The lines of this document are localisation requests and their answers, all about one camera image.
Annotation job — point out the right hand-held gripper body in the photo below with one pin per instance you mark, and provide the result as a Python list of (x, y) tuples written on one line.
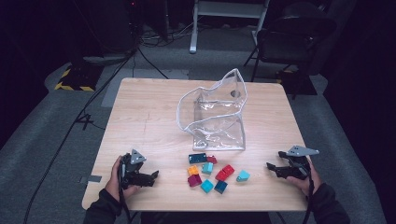
[(299, 168)]

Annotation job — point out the grey tape strip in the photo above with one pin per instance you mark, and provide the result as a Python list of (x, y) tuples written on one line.
[(93, 179)]

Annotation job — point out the small crimson block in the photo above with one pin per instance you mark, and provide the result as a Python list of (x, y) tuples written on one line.
[(212, 160)]

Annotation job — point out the dark blue block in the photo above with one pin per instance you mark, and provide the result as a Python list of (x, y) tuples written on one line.
[(220, 187)]

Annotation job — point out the black chair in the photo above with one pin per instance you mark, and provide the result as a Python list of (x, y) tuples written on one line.
[(280, 46)]

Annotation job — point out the clear plastic bag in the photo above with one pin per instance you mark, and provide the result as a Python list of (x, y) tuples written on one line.
[(218, 124)]

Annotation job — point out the maroon block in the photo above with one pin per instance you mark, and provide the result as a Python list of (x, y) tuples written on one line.
[(194, 180)]

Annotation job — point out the bright cyan block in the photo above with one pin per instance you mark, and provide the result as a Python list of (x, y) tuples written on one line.
[(206, 186)]

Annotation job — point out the person's right hand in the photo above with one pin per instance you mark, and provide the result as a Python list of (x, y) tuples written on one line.
[(313, 183)]

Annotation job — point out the person's left hand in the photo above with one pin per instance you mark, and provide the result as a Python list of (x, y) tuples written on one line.
[(112, 183)]

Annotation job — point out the black equipment stand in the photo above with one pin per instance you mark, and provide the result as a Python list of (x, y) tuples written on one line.
[(109, 28)]

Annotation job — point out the light teal block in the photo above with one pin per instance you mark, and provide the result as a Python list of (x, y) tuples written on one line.
[(207, 168), (243, 176)]

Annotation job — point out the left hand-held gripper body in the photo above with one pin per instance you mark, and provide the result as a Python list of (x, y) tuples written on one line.
[(132, 174)]

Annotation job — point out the orange block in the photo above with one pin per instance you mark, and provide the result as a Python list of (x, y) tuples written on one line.
[(193, 170)]

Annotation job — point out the black yellow striped base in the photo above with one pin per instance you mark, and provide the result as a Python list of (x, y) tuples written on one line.
[(81, 77), (299, 85)]

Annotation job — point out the white metal stand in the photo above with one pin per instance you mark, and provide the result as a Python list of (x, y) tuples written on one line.
[(193, 31)]

